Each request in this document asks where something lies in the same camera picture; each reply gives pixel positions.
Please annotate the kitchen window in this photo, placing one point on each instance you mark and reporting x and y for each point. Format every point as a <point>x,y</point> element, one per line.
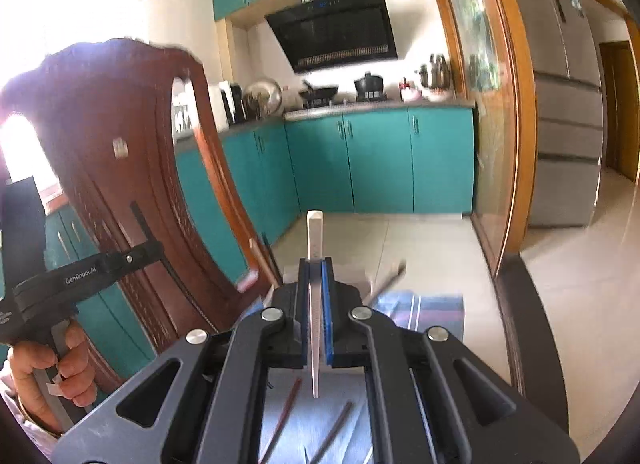
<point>90,3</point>

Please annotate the teal lower kitchen cabinets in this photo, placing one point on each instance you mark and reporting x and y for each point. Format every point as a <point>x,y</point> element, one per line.
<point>390,163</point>

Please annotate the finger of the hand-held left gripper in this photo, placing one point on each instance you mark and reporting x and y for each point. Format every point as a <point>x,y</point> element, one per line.
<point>145,229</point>

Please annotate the grey refrigerator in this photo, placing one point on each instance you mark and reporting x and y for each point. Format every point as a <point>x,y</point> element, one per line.
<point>560,93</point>

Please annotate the blue striped cloth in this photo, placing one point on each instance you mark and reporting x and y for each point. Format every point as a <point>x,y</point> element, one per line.
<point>430,314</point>

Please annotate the tan chopstick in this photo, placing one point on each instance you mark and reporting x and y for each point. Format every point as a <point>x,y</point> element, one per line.
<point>262,261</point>

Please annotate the black wok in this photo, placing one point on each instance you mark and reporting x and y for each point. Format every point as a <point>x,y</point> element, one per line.
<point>320,91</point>

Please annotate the pink and white container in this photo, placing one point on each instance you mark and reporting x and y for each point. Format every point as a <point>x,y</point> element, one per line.
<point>410,91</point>

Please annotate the person's left hand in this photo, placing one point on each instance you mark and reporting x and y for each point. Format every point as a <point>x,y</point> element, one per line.
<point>30,369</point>

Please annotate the dark wooden chair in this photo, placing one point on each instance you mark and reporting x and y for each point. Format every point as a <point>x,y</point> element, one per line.
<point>100,108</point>

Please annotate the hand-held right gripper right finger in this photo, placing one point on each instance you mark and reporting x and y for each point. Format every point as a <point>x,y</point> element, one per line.
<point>327,314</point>

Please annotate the wooden framed glass sliding door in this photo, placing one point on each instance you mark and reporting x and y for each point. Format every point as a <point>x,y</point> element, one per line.
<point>480,93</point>

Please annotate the black range hood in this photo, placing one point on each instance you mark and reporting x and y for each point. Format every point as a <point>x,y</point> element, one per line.
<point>340,33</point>

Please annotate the brown chopstick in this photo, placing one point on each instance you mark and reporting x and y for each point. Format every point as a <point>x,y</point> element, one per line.
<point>282,419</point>
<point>387,281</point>
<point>334,429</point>

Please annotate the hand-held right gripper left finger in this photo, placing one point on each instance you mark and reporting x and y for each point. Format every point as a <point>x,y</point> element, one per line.
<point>301,314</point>

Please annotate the dark chopstick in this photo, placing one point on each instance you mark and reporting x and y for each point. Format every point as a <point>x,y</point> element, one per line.
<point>272,264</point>

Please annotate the white kettle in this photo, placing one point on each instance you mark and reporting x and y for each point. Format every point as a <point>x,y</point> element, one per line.
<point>217,103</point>

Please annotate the black cooking pot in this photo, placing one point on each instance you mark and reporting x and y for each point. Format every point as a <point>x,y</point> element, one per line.
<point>369,86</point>

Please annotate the grey kitchen countertop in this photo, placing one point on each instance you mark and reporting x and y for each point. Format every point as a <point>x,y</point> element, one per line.
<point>380,106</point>

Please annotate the round steel pot lid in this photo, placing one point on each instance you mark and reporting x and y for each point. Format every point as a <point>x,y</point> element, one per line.
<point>265,96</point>

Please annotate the black countertop appliance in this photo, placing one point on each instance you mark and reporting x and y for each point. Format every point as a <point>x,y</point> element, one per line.
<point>237,103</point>

